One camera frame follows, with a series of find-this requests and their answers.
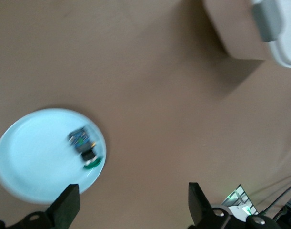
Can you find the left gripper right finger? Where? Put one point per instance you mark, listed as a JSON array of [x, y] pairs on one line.
[[202, 212]]

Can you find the green push button switch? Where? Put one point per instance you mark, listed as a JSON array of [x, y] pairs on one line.
[[84, 145]]

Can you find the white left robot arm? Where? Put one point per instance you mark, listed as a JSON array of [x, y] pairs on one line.
[[237, 211]]

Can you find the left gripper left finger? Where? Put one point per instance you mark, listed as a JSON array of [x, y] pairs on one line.
[[64, 210]]

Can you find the light blue round plate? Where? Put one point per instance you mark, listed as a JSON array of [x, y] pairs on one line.
[[35, 155]]

